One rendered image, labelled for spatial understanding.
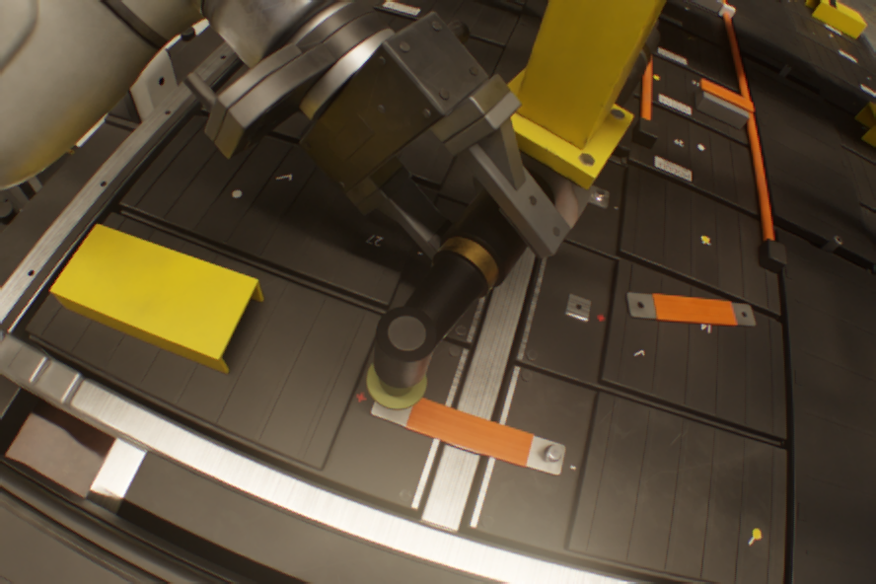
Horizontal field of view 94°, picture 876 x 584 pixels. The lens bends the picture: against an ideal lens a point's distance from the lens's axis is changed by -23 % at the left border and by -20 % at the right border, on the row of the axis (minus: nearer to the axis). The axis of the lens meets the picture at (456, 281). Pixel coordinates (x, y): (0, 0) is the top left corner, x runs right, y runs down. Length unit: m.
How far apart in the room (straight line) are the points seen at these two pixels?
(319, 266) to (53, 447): 1.29
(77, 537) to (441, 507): 0.24
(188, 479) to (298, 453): 0.09
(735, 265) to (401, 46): 0.45
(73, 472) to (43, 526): 1.28
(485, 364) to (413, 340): 0.17
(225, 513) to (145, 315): 0.16
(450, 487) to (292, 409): 0.13
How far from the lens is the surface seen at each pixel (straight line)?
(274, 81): 0.27
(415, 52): 0.27
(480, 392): 0.42
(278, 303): 0.42
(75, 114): 0.36
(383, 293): 0.43
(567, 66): 0.29
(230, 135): 0.28
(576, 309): 0.47
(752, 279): 0.61
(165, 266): 0.43
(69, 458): 1.60
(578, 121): 0.30
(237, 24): 0.32
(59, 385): 0.47
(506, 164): 0.29
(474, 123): 0.27
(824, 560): 0.54
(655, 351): 0.48
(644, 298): 0.50
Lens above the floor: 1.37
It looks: 57 degrees down
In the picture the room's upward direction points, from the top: 19 degrees clockwise
